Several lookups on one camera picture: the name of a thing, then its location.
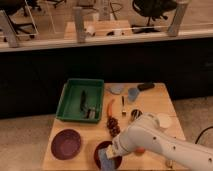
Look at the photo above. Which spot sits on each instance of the grey post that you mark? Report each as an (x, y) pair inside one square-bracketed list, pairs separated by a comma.
[(79, 24), (8, 31), (174, 27)]

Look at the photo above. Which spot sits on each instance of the grey post right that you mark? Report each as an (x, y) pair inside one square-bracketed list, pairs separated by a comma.
[(174, 27)]

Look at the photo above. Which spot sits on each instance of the black office chair left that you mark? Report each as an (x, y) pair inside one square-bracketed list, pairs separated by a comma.
[(11, 7)]

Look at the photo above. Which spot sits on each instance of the black remote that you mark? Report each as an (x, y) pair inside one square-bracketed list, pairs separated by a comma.
[(145, 86)]

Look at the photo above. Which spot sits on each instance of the grey post left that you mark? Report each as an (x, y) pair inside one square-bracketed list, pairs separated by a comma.
[(8, 31)]

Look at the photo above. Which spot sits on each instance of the dark utensil in tray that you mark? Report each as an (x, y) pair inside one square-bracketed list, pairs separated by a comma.
[(89, 112)]

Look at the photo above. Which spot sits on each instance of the small dark round cup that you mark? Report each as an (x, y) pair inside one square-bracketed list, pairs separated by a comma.
[(135, 114)]

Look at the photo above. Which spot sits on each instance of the green plastic tray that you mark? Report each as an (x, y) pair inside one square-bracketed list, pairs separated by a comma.
[(69, 104)]

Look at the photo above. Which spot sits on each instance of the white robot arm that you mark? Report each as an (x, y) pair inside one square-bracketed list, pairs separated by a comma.
[(144, 132)]

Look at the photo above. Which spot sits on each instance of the blue sponge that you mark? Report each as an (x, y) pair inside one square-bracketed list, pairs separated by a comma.
[(106, 159)]

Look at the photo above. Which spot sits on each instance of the orange carrot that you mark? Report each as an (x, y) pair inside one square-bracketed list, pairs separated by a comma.
[(109, 108)]

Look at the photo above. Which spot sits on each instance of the dark grape bunch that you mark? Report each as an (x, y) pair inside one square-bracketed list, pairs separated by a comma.
[(112, 125)]

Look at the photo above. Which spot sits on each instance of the grey post centre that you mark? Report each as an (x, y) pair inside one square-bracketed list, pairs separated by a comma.
[(79, 24)]

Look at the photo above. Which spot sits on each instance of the grey round lid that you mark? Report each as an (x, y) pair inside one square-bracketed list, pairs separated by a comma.
[(117, 89)]

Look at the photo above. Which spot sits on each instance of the black office chair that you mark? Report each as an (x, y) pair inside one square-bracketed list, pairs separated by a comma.
[(11, 7), (153, 9)]

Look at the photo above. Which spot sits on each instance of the black office chair right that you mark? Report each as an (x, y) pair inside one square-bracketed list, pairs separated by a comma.
[(153, 9)]

